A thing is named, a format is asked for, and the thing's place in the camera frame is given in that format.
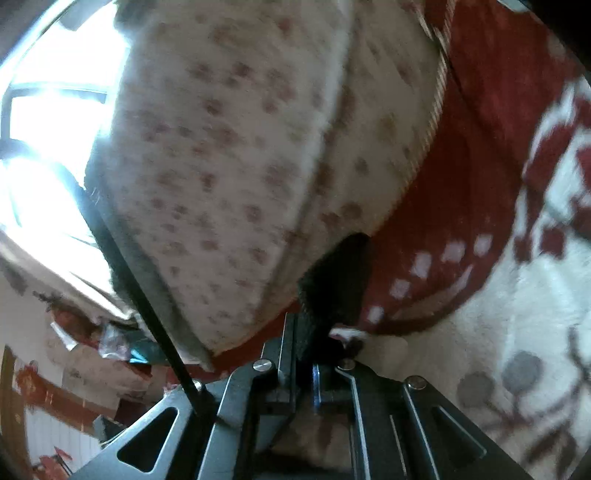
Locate black pants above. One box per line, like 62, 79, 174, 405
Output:
297, 233, 370, 352

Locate teal packet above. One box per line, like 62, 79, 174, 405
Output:
129, 339, 168, 366

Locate floral red white blanket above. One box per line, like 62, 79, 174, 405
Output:
202, 0, 591, 480

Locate beige spotted pillow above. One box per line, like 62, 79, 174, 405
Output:
84, 1, 443, 365

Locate black cable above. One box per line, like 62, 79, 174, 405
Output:
68, 165, 219, 416

